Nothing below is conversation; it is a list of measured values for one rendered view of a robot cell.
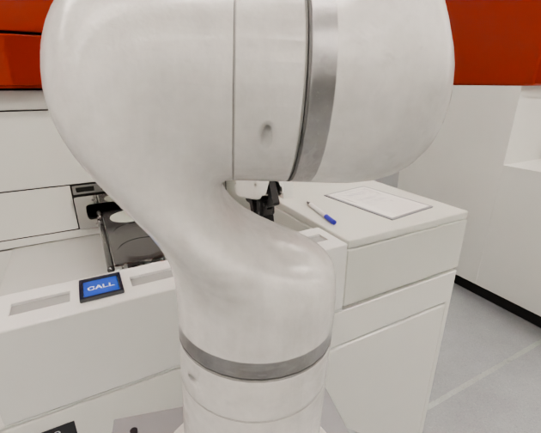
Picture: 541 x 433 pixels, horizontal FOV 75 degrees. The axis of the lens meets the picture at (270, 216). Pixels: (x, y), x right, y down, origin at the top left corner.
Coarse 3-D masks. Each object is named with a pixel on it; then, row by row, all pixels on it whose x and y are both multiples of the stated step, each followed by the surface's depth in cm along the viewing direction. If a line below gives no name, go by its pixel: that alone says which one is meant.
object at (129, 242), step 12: (108, 216) 95; (108, 228) 88; (120, 228) 88; (132, 228) 88; (120, 240) 81; (132, 240) 81; (144, 240) 81; (120, 252) 75; (132, 252) 75; (144, 252) 75; (156, 252) 75
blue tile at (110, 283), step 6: (114, 276) 53; (90, 282) 52; (96, 282) 52; (102, 282) 52; (108, 282) 52; (114, 282) 52; (84, 288) 50; (90, 288) 50; (96, 288) 50; (102, 288) 50; (108, 288) 50; (114, 288) 50; (84, 294) 49; (90, 294) 49; (96, 294) 49
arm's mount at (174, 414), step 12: (324, 396) 45; (180, 408) 42; (324, 408) 43; (336, 408) 43; (120, 420) 40; (132, 420) 40; (144, 420) 40; (156, 420) 40; (168, 420) 41; (180, 420) 41; (324, 420) 42; (336, 420) 42; (120, 432) 39; (132, 432) 39; (144, 432) 39; (156, 432) 39; (168, 432) 39; (336, 432) 40; (348, 432) 40
